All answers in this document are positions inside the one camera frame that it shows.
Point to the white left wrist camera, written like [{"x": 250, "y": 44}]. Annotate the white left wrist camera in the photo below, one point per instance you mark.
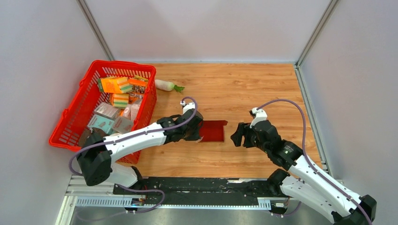
[{"x": 188, "y": 108}]

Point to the brown pouch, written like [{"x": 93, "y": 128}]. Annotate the brown pouch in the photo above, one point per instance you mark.
[{"x": 87, "y": 132}]

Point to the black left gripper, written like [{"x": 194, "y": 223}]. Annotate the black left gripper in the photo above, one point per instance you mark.
[{"x": 195, "y": 136}]

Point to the red plastic basket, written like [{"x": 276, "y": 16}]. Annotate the red plastic basket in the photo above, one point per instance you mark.
[{"x": 76, "y": 117}]

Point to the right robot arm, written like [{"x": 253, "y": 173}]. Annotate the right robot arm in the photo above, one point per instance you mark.
[{"x": 299, "y": 177}]

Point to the orange sponge pack upper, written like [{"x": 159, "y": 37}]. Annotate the orange sponge pack upper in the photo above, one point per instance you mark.
[{"x": 115, "y": 85}]

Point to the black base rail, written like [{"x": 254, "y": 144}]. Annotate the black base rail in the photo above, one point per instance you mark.
[{"x": 208, "y": 191}]

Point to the grey pink packet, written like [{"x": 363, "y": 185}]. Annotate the grey pink packet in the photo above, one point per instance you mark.
[{"x": 122, "y": 125}]

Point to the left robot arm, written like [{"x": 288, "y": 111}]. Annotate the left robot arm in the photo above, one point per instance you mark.
[{"x": 98, "y": 160}]

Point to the orange snack box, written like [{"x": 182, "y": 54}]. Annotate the orange snack box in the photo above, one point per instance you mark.
[{"x": 139, "y": 85}]

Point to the white radish toy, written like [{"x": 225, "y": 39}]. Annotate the white radish toy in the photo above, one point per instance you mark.
[{"x": 168, "y": 86}]

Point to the teal packet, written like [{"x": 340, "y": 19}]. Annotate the teal packet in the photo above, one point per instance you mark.
[{"x": 102, "y": 123}]

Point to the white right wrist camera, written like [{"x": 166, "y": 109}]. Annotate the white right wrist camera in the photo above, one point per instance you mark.
[{"x": 258, "y": 115}]

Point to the orange sponge pack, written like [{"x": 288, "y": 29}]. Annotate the orange sponge pack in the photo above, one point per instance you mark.
[
  {"x": 115, "y": 85},
  {"x": 119, "y": 100}
]

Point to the red paper box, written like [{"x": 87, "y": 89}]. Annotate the red paper box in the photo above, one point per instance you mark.
[{"x": 212, "y": 131}]

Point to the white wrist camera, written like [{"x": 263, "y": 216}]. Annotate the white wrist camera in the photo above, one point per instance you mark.
[
  {"x": 188, "y": 108},
  {"x": 258, "y": 115}
]

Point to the pink white carton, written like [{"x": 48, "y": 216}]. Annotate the pink white carton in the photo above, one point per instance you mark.
[{"x": 131, "y": 111}]

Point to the orange sponge pack lower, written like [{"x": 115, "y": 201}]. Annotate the orange sponge pack lower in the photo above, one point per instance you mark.
[{"x": 119, "y": 100}]

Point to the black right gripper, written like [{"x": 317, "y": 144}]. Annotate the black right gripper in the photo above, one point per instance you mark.
[{"x": 242, "y": 129}]

